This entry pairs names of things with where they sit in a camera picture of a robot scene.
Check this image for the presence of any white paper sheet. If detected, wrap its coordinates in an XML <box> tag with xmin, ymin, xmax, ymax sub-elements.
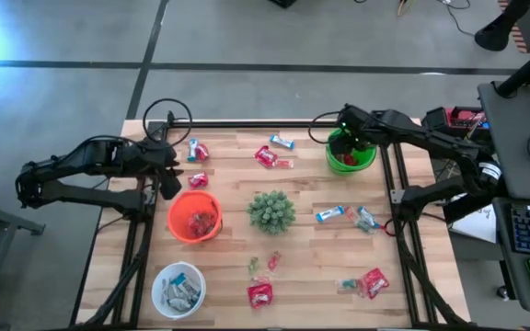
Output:
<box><xmin>448</xmin><ymin>201</ymin><xmax>500</xmax><ymax>245</ymax></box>

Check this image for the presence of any black diagonal pole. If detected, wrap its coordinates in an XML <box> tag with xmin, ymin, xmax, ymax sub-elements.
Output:
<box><xmin>443</xmin><ymin>181</ymin><xmax>510</xmax><ymax>224</ymax></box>
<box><xmin>496</xmin><ymin>35</ymin><xmax>530</xmax><ymax>98</ymax></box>

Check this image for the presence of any white plastic bucket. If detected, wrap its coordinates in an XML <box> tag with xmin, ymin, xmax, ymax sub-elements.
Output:
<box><xmin>151</xmin><ymin>260</ymin><xmax>208</xmax><ymax>321</ymax></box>

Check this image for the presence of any artificial succulent in patterned pot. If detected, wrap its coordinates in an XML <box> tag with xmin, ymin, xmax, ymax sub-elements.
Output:
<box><xmin>246</xmin><ymin>190</ymin><xmax>297</xmax><ymax>236</ymax></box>

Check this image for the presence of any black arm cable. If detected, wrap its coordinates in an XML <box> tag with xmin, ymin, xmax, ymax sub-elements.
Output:
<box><xmin>142</xmin><ymin>97</ymin><xmax>194</xmax><ymax>149</ymax></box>
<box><xmin>307</xmin><ymin>109</ymin><xmax>345</xmax><ymax>145</ymax></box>

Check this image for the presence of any black stand foot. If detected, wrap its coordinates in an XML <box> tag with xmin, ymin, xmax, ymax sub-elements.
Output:
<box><xmin>474</xmin><ymin>0</ymin><xmax>530</xmax><ymax>52</ymax></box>

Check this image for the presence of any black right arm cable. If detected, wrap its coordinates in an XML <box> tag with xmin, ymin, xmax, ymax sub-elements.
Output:
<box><xmin>307</xmin><ymin>109</ymin><xmax>345</xmax><ymax>145</ymax></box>

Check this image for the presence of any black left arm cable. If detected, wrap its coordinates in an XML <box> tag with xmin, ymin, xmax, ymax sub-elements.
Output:
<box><xmin>142</xmin><ymin>97</ymin><xmax>194</xmax><ymax>149</ymax></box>

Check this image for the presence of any orange striped rug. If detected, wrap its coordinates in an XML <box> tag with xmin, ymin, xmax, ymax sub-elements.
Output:
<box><xmin>497</xmin><ymin>0</ymin><xmax>530</xmax><ymax>54</ymax></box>

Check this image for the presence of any grey desk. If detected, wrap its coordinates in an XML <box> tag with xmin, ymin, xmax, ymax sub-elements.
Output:
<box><xmin>478</xmin><ymin>80</ymin><xmax>530</xmax><ymax>201</ymax></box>
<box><xmin>492</xmin><ymin>196</ymin><xmax>530</xmax><ymax>314</ymax></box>

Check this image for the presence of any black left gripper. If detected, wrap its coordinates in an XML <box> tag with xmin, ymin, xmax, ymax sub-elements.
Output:
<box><xmin>137</xmin><ymin>138</ymin><xmax>185</xmax><ymax>200</ymax></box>

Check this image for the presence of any black corrugated cable conduit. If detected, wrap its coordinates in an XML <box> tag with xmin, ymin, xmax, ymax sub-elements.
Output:
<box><xmin>396</xmin><ymin>224</ymin><xmax>467</xmax><ymax>328</ymax></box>
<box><xmin>80</xmin><ymin>224</ymin><xmax>154</xmax><ymax>328</ymax></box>

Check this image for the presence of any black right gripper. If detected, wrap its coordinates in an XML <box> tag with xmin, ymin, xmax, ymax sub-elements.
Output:
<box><xmin>329</xmin><ymin>103</ymin><xmax>382</xmax><ymax>157</ymax></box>

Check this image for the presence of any orange pumpkin face bucket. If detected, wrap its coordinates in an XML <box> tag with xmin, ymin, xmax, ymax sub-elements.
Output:
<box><xmin>167</xmin><ymin>189</ymin><xmax>224</xmax><ymax>245</ymax></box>

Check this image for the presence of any green plastic bucket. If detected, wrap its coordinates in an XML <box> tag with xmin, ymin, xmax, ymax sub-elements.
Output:
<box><xmin>325</xmin><ymin>128</ymin><xmax>379</xmax><ymax>177</ymax></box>

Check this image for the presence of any black and red power station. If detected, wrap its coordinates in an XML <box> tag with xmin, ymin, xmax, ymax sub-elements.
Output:
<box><xmin>421</xmin><ymin>106</ymin><xmax>496</xmax><ymax>160</ymax></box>

